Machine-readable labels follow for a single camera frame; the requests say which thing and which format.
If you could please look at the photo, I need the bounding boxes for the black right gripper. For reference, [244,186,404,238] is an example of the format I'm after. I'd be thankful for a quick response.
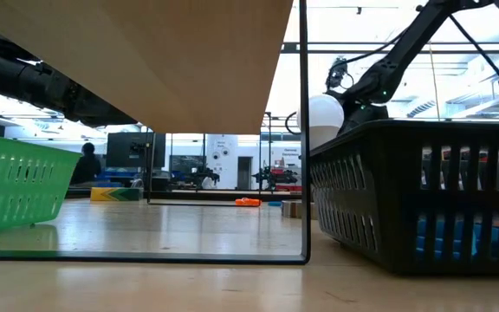
[338,99,390,135]

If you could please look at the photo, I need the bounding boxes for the black plastic basket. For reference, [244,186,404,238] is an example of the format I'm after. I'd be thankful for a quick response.
[308,118,499,276]

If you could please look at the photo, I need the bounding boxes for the wooden riser shelf black legs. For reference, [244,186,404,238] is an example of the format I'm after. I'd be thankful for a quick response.
[0,0,312,266]

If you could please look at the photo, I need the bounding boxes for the black overhead beam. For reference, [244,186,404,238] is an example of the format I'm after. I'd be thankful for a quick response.
[282,42,499,55]

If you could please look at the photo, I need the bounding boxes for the dark screen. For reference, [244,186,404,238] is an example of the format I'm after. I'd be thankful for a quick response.
[169,154,207,174]

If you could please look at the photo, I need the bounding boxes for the black monitor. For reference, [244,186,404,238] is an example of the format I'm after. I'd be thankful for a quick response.
[105,131,167,170]

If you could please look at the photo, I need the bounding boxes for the blue storage bins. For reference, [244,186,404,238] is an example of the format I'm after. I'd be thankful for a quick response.
[83,168,142,188]

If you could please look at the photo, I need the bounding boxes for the green yellow cardboard box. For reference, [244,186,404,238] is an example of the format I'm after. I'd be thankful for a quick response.
[89,186,144,203]

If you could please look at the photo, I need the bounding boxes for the person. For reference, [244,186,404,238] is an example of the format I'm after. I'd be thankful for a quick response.
[68,141,103,186]

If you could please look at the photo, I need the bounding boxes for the green plastic basket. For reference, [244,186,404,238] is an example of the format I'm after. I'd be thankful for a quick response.
[0,132,83,236]

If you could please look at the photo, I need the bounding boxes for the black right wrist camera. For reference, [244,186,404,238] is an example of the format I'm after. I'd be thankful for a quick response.
[325,55,354,92]

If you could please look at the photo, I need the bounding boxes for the thin yellow cord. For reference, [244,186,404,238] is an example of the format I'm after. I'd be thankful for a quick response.
[429,42,442,121]

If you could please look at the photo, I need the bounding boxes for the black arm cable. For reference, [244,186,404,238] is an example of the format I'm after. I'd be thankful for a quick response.
[448,15,499,109]

